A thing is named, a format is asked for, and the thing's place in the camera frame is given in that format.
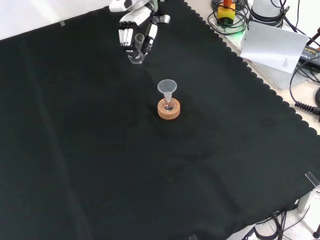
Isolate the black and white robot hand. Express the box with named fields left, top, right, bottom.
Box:
left=118, top=0, right=172, bottom=57

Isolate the clear graduated cylinder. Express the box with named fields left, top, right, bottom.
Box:
left=127, top=33, right=148, bottom=65

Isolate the small glass round-bottom flask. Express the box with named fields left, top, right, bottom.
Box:
left=161, top=97, right=175, bottom=112

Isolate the clear plastic funnel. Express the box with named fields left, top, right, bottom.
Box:
left=157, top=79, right=178, bottom=102

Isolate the yellow stop button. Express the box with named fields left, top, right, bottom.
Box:
left=216, top=0, right=236, bottom=27

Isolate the black cloth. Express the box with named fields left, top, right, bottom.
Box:
left=0, top=0, right=320, bottom=240

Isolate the white paper sheet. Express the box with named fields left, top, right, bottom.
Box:
left=239, top=20, right=310, bottom=75

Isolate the black power adapter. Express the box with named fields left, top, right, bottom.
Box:
left=298, top=47, right=320, bottom=65

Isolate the white tripod stand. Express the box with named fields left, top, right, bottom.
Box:
left=296, top=186, right=320, bottom=234

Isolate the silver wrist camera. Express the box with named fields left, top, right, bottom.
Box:
left=109, top=0, right=141, bottom=13

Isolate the black cable loop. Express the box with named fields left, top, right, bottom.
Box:
left=207, top=4, right=249, bottom=36

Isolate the cork ring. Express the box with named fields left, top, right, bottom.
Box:
left=157, top=98, right=182, bottom=120

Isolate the coiled black cable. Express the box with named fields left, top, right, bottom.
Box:
left=289, top=62, right=320, bottom=115

